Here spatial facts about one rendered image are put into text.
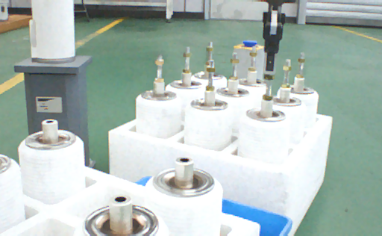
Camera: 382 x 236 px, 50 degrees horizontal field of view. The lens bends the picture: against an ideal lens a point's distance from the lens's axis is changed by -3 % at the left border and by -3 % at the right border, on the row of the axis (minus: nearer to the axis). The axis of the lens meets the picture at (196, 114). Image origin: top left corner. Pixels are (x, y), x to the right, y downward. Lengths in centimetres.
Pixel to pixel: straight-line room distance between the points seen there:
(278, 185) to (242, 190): 7
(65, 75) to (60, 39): 8
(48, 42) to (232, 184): 51
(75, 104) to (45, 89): 7
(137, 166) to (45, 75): 30
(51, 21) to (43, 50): 7
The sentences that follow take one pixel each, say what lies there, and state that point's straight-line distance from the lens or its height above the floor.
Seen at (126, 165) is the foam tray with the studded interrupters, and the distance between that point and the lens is 90.
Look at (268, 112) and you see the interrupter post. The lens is 79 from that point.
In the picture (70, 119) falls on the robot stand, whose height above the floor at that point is 17.
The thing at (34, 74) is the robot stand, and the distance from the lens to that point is 100.
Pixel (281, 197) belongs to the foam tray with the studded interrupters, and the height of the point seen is 13.
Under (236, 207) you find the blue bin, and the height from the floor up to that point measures 11.
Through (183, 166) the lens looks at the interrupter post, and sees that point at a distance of 50.
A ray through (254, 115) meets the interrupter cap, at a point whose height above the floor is 25.
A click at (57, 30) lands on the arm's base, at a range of 99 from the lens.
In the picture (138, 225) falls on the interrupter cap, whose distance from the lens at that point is 44.
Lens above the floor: 49
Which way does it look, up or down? 17 degrees down
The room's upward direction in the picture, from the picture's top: 2 degrees clockwise
